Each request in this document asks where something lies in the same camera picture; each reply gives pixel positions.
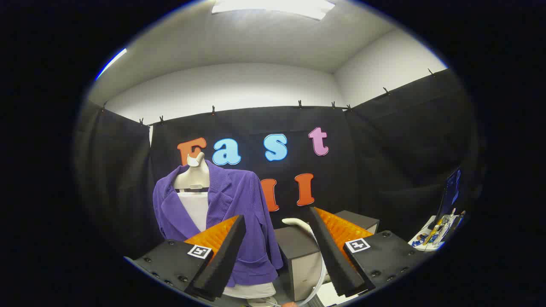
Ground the black backdrop cloth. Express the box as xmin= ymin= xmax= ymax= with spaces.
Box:
xmin=73 ymin=68 xmax=478 ymax=261

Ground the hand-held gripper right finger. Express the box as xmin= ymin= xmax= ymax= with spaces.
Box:
xmin=308 ymin=206 xmax=430 ymax=298

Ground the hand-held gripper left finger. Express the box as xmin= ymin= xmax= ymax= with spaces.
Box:
xmin=124 ymin=214 xmax=247 ymax=302

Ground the white side table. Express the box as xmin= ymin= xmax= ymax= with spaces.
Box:
xmin=407 ymin=209 xmax=466 ymax=252

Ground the purple jacket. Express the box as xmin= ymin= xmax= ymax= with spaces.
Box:
xmin=152 ymin=160 xmax=284 ymax=287

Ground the ceiling light panel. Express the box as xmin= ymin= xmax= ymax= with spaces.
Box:
xmin=211 ymin=0 xmax=336 ymax=21

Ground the yellow tool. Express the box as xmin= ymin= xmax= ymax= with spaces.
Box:
xmin=426 ymin=217 xmax=445 ymax=244

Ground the ceiling light strip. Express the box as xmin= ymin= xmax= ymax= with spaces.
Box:
xmin=95 ymin=48 xmax=128 ymax=81

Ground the row of black clips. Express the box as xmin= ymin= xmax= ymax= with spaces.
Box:
xmin=100 ymin=68 xmax=436 ymax=126

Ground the cream garment hanger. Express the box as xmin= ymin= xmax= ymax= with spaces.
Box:
xmin=173 ymin=152 xmax=210 ymax=192

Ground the dark monitor screen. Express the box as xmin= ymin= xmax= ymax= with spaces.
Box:
xmin=437 ymin=167 xmax=463 ymax=220

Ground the grey cabinet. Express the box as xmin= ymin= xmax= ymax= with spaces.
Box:
xmin=273 ymin=210 xmax=380 ymax=301

